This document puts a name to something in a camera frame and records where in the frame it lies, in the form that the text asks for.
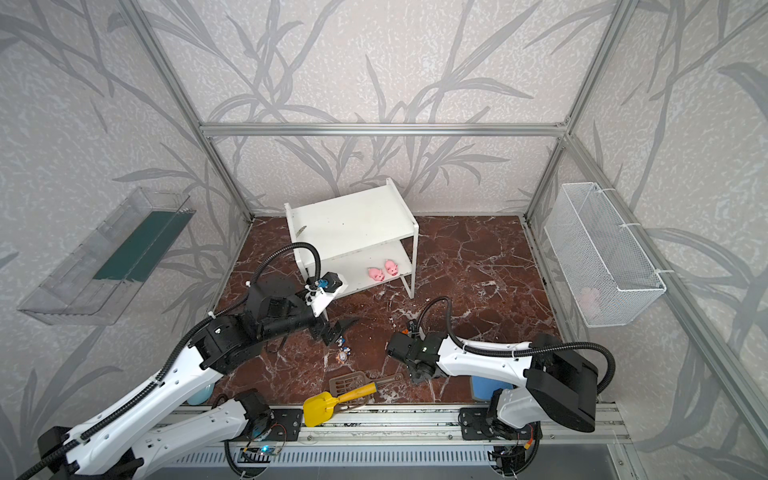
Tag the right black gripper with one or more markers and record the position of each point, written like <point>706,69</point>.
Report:
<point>396,347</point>

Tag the aluminium front rail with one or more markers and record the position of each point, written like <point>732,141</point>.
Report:
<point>439,424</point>

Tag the pink toy in basket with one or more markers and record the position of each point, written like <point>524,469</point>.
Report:
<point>589,301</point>

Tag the yellow toy shovel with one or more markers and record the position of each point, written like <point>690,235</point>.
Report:
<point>320,408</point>

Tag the white wire mesh basket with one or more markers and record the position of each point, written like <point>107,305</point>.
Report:
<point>596,247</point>

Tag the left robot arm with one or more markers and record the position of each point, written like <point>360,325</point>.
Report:
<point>125,441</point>

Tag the clear plastic wall bin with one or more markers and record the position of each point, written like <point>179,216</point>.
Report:
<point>95,283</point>

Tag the white two-tier shelf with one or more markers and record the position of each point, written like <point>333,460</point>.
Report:
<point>360,230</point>

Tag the light blue round object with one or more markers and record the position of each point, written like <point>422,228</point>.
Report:
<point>201,396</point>

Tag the green circuit board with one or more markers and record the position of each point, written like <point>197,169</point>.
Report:
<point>263,454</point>

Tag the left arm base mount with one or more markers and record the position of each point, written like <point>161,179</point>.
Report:
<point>265,423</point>

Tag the blue sponge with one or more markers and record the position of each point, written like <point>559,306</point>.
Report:
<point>482,389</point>

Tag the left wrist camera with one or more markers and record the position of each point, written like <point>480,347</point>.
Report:
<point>322,292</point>

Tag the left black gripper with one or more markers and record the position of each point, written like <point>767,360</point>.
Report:
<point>327,327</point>

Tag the brown slotted spatula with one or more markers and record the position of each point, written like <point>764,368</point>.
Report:
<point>345,383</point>

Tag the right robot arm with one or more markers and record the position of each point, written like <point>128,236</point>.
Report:
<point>546,378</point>

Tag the pink pig toy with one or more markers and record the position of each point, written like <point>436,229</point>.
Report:
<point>376,274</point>
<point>391,268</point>

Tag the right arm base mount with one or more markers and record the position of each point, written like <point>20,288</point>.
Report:
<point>479,424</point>

